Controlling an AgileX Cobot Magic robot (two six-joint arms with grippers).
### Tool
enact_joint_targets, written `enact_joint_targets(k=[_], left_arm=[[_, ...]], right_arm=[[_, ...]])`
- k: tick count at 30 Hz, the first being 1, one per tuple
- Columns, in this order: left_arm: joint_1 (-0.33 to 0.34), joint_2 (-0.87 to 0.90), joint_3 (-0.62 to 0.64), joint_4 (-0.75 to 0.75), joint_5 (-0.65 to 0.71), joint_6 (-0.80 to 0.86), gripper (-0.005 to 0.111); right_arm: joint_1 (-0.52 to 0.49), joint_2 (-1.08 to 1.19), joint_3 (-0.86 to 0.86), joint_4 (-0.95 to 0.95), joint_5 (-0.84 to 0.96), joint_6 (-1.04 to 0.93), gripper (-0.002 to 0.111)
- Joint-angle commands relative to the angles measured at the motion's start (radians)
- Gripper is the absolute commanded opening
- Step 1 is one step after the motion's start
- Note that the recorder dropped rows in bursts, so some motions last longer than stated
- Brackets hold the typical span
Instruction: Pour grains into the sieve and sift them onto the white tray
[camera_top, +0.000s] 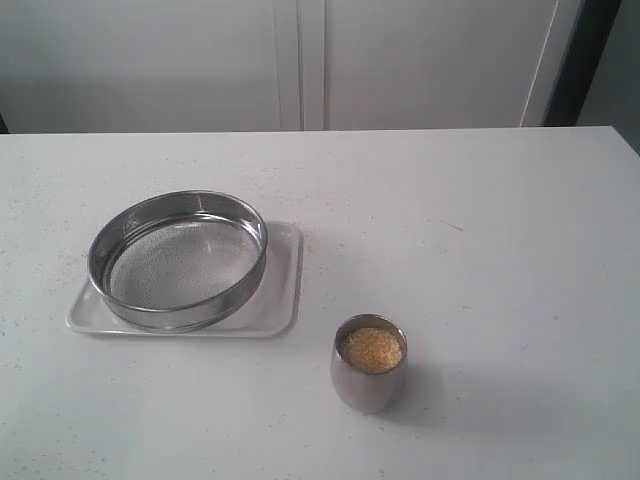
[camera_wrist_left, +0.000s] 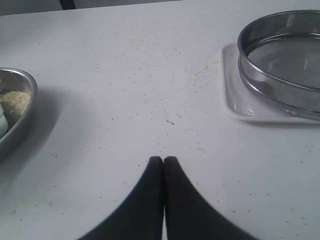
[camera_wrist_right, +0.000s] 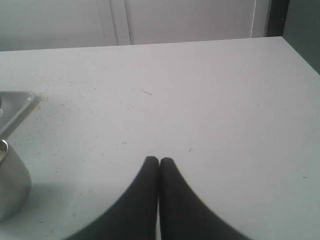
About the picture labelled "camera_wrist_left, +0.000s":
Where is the stainless steel cup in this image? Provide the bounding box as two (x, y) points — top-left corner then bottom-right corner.
(0, 67), (38, 158)

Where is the beige sand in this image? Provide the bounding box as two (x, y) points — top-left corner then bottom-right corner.
(0, 90), (31, 130)

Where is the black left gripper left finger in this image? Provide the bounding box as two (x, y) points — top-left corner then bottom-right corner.
(81, 156), (164, 240)

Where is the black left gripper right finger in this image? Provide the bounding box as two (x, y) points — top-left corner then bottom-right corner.
(163, 156), (255, 240)

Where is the round steel mesh sieve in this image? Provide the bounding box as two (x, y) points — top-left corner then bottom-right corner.
(237, 10), (320, 119)

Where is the white rectangular plastic tray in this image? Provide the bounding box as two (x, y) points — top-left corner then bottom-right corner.
(221, 43), (320, 125)

